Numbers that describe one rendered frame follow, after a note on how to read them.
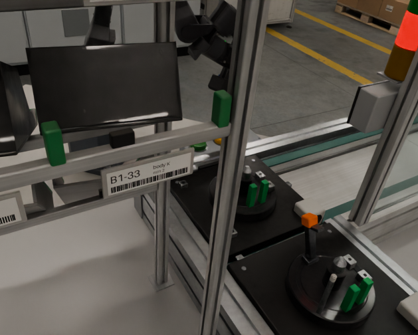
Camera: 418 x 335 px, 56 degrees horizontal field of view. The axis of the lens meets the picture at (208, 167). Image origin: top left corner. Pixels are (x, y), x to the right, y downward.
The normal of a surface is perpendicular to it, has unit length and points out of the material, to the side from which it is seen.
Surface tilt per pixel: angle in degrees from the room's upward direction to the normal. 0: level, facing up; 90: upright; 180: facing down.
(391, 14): 90
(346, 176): 0
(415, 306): 0
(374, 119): 90
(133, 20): 90
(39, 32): 90
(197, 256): 0
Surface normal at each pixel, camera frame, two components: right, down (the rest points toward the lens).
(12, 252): 0.08, -0.80
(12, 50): 0.48, 0.55
